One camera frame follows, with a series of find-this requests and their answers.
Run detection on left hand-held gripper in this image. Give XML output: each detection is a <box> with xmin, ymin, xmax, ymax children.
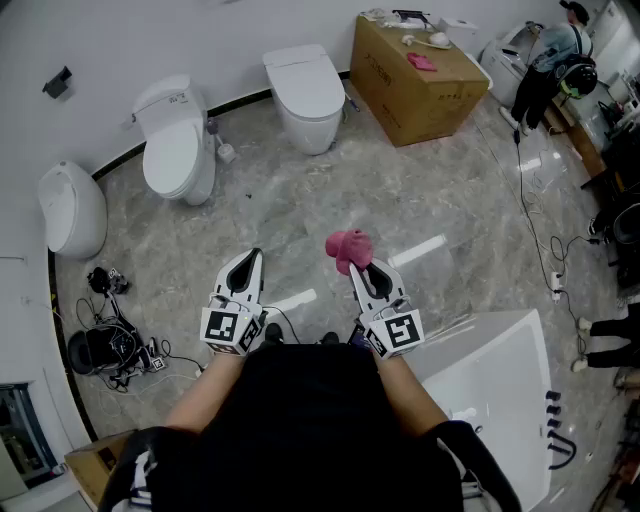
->
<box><xmin>199</xmin><ymin>247</ymin><xmax>270</xmax><ymax>358</ymax></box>

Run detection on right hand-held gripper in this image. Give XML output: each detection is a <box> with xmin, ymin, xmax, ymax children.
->
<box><xmin>347</xmin><ymin>258</ymin><xmax>427</xmax><ymax>359</ymax></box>

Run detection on pink cloth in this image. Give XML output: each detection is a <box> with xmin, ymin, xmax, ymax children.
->
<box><xmin>406</xmin><ymin>51</ymin><xmax>439</xmax><ymax>73</ymax></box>
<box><xmin>325</xmin><ymin>229</ymin><xmax>375</xmax><ymax>277</ymax></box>

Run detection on white smart toilet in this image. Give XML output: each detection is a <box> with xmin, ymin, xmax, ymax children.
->
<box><xmin>262</xmin><ymin>43</ymin><xmax>347</xmax><ymax>156</ymax></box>

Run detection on person's left forearm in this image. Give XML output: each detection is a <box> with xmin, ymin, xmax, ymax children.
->
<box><xmin>164</xmin><ymin>349</ymin><xmax>251</xmax><ymax>434</ymax></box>

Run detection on person's right forearm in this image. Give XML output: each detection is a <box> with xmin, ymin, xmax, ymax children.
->
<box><xmin>374</xmin><ymin>349</ymin><xmax>449</xmax><ymax>439</ymax></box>

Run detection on white toilet with tank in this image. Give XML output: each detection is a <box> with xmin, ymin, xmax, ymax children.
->
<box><xmin>119</xmin><ymin>74</ymin><xmax>217</xmax><ymax>207</ymax></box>

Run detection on white egg-shaped toilet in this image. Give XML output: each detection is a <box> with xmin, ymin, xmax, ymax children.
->
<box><xmin>37</xmin><ymin>160</ymin><xmax>109</xmax><ymax>261</ymax></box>

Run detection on white boxy toilet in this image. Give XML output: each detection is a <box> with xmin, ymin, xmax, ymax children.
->
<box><xmin>438</xmin><ymin>17</ymin><xmax>495</xmax><ymax>91</ymax></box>

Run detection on white bathtub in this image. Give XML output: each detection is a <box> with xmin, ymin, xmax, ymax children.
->
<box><xmin>399</xmin><ymin>308</ymin><xmax>554</xmax><ymax>512</ymax></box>

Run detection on black spare device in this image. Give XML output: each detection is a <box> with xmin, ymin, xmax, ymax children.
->
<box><xmin>87</xmin><ymin>266</ymin><xmax>132</xmax><ymax>297</ymax></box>

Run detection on person's black shirt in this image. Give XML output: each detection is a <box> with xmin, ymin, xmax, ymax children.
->
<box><xmin>97</xmin><ymin>342</ymin><xmax>521</xmax><ymax>512</ymax></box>

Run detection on large cardboard box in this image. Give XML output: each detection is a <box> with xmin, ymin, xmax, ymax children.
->
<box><xmin>348</xmin><ymin>14</ymin><xmax>490</xmax><ymax>148</ymax></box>

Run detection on black bathtub faucet set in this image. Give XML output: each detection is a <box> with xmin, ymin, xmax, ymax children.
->
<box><xmin>544</xmin><ymin>389</ymin><xmax>579</xmax><ymax>471</ymax></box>

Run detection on small cardboard box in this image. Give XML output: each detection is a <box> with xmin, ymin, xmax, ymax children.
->
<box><xmin>63</xmin><ymin>428</ymin><xmax>137</xmax><ymax>509</ymax></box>

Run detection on wooden desk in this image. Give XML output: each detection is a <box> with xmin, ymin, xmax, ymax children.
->
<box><xmin>542</xmin><ymin>94</ymin><xmax>609</xmax><ymax>190</ymax></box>

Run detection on white scrub brush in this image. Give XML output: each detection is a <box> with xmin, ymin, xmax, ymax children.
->
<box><xmin>401</xmin><ymin>31</ymin><xmax>454</xmax><ymax>51</ymax></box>

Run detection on dark glass panel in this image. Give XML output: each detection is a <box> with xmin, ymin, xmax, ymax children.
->
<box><xmin>0</xmin><ymin>382</ymin><xmax>60</xmax><ymax>490</ymax></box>

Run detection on clear plastic bags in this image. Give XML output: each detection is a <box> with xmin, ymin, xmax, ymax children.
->
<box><xmin>359</xmin><ymin>7</ymin><xmax>401</xmax><ymax>29</ymax></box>

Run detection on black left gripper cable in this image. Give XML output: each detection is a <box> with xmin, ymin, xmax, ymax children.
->
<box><xmin>262</xmin><ymin>304</ymin><xmax>303</xmax><ymax>346</ymax></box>

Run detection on black headset with cables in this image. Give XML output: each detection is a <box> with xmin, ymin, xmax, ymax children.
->
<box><xmin>67</xmin><ymin>323</ymin><xmax>151</xmax><ymax>377</ymax></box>

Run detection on black floor cable with plug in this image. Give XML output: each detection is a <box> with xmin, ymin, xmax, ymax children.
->
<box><xmin>513</xmin><ymin>128</ymin><xmax>557</xmax><ymax>281</ymax></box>

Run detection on black wall bracket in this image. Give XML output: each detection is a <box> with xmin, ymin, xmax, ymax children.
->
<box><xmin>42</xmin><ymin>65</ymin><xmax>74</xmax><ymax>99</ymax></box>

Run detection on black handled tool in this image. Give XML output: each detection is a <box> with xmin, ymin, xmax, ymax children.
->
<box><xmin>392</xmin><ymin>8</ymin><xmax>434</xmax><ymax>32</ymax></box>

